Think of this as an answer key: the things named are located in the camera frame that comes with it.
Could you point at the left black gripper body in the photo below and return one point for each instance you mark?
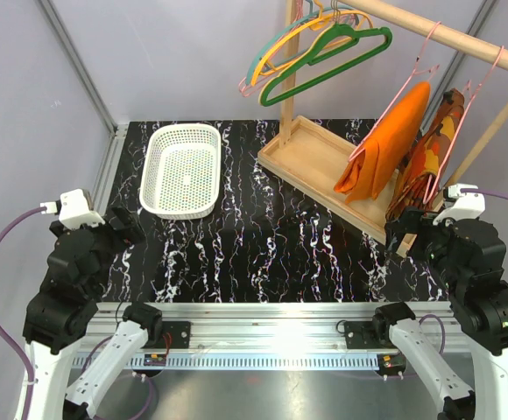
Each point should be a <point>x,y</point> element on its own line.
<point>127,234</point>

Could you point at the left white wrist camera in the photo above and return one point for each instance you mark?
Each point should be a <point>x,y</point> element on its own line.
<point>75,209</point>

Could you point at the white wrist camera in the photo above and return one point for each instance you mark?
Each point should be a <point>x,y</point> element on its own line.
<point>464,202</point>
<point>75,209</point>

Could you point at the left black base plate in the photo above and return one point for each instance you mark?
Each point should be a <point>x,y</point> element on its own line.
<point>172,334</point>

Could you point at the teal plastic hanger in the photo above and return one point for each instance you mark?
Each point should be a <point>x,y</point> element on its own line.
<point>271,39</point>

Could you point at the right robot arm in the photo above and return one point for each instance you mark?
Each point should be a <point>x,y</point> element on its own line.
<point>468,255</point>

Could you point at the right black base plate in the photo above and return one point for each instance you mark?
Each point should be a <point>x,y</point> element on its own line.
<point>362,335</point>

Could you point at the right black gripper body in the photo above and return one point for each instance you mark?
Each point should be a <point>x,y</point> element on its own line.
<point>413,220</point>

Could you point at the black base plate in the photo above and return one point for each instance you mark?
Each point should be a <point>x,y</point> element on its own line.
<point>172,334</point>
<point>362,335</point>

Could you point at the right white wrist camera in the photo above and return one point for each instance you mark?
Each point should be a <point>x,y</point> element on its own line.
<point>464,202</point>

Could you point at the pink hanger at left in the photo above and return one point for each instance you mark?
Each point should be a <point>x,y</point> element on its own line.
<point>296,13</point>

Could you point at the wooden clothes rack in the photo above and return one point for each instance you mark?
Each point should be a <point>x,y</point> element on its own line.
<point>310,157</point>

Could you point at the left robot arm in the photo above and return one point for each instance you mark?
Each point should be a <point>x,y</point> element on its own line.
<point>57,318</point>

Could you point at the orange camouflage trousers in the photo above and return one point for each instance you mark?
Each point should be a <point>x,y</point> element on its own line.
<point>420,173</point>

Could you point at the white perforated plastic basket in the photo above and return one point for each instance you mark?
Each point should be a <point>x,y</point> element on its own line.
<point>182,170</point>

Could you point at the aluminium frame rail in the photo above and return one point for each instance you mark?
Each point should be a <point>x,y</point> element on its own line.
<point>264,337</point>

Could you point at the yellow plastic hanger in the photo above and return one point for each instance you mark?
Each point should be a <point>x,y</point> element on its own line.
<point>280,48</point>

